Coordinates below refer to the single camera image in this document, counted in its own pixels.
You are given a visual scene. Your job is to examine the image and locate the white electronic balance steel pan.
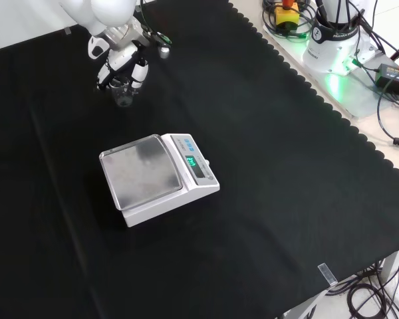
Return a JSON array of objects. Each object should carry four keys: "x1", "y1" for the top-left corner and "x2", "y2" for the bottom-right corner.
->
[{"x1": 98, "y1": 132, "x2": 221, "y2": 229}]

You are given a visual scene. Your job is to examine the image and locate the black cables beside stop button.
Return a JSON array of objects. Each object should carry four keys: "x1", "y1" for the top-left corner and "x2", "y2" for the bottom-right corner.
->
[{"x1": 261, "y1": 0, "x2": 317, "y2": 43}]

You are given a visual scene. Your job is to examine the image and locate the black bench cloth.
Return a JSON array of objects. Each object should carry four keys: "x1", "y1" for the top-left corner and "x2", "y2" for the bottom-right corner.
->
[{"x1": 0, "y1": 0, "x2": 399, "y2": 319}]

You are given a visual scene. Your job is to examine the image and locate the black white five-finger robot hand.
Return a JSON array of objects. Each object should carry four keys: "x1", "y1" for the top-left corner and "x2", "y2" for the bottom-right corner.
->
[{"x1": 95, "y1": 41, "x2": 150, "y2": 91}]

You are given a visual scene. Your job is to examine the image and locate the black cables under bench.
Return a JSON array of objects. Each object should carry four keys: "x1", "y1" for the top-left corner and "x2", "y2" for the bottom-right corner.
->
[{"x1": 327, "y1": 259, "x2": 399, "y2": 319}]

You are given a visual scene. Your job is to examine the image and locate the small clear glass beaker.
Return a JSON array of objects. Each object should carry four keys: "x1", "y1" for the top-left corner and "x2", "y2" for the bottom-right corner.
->
[{"x1": 108, "y1": 80, "x2": 134, "y2": 109}]

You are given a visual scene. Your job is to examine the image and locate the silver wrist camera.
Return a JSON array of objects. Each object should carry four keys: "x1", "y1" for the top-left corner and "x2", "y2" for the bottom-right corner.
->
[{"x1": 154, "y1": 31, "x2": 173, "y2": 60}]

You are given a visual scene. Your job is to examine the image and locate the yellow stop button box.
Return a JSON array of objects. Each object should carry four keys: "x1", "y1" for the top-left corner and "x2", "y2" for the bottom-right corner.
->
[{"x1": 273, "y1": 0, "x2": 301, "y2": 30}]

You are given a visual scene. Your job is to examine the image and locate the grey metal base plate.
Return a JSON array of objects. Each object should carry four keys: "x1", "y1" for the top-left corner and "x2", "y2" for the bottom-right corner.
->
[{"x1": 261, "y1": 18, "x2": 399, "y2": 121}]

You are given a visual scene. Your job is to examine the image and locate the black power adapter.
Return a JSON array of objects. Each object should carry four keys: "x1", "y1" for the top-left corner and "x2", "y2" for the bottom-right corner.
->
[{"x1": 374, "y1": 62, "x2": 399, "y2": 96}]

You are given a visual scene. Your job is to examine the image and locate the black cable bundle on arm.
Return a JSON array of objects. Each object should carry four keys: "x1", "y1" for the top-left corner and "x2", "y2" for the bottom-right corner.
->
[{"x1": 138, "y1": 0, "x2": 160, "y2": 43}]

